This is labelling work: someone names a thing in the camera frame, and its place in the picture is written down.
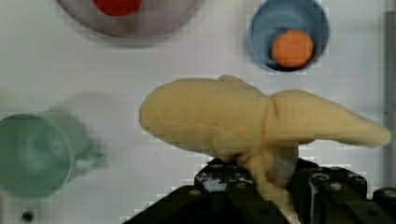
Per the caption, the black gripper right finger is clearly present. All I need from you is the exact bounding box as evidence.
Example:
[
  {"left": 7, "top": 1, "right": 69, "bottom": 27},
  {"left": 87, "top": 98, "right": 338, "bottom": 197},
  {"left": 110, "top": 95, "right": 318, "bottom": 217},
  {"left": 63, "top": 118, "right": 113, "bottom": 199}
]
[{"left": 290, "top": 159, "right": 395, "bottom": 224}]

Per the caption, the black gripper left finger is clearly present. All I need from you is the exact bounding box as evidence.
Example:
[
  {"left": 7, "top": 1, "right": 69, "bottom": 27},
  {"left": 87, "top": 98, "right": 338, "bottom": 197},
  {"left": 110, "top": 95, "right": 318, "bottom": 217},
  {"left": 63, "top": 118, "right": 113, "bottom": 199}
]
[{"left": 122, "top": 159, "right": 289, "bottom": 224}]

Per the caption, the green mug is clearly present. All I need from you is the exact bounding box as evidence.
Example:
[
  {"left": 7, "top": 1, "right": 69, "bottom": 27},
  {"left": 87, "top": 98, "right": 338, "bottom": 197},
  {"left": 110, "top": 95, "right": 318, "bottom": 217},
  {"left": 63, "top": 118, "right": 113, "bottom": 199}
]
[{"left": 0, "top": 110, "right": 105, "bottom": 200}]

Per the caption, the orange ball toy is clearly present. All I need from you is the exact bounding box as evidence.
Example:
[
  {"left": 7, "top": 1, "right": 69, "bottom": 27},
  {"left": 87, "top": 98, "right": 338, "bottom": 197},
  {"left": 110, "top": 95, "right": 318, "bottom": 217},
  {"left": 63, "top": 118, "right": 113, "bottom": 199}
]
[{"left": 271, "top": 30, "right": 314, "bottom": 68}]

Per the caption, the blue bowl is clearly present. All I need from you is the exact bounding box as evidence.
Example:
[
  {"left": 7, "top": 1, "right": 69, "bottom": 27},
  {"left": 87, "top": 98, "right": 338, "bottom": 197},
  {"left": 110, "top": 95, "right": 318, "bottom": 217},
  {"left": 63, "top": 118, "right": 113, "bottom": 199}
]
[{"left": 247, "top": 0, "right": 330, "bottom": 74}]

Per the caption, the grey round plate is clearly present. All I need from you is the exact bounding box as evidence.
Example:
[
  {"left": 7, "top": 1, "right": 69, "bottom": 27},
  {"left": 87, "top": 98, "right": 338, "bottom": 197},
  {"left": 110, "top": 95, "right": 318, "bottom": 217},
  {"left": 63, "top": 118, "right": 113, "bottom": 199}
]
[{"left": 57, "top": 0, "right": 199, "bottom": 38}]

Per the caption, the red plush ketchup bottle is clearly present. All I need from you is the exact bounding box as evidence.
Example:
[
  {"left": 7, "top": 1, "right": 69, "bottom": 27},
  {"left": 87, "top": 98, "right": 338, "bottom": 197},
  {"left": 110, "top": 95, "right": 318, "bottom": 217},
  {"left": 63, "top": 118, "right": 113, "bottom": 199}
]
[{"left": 92, "top": 0, "right": 143, "bottom": 16}]

